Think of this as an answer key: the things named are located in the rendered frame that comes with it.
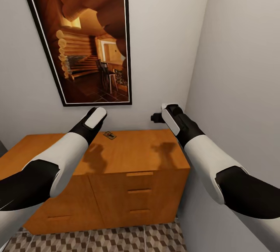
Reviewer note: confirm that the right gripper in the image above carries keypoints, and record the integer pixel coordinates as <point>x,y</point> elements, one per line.
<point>157,118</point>

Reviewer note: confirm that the cabinet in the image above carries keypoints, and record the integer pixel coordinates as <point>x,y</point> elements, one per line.
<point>136,179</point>

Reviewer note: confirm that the picture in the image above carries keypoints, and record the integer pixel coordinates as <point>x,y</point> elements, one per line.
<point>87,45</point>

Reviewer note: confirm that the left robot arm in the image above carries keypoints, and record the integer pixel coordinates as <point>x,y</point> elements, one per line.
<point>46,175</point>

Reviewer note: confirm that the mousetrap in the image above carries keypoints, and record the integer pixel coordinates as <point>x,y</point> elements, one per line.
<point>109,135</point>

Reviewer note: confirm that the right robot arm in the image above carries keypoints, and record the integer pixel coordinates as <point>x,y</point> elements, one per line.
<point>255,202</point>

